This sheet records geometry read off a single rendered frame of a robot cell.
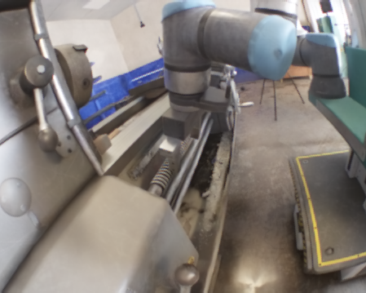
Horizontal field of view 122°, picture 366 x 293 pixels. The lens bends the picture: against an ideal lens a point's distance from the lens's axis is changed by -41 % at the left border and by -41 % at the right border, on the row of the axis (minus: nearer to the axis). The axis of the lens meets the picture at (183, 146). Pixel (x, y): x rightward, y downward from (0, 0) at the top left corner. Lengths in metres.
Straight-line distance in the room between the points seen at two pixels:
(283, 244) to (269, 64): 0.98
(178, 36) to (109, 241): 0.32
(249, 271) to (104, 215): 0.86
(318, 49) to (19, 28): 0.87
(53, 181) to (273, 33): 0.36
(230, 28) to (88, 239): 0.34
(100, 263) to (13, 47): 0.34
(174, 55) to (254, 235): 1.02
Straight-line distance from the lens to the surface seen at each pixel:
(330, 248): 0.75
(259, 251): 1.06
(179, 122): 0.32
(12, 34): 0.34
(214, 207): 0.75
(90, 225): 0.28
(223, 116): 1.01
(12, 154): 0.29
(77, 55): 0.59
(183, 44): 0.28
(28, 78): 0.25
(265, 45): 0.22
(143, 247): 0.26
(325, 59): 0.79
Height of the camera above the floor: 0.97
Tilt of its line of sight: 26 degrees down
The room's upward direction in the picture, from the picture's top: 20 degrees counter-clockwise
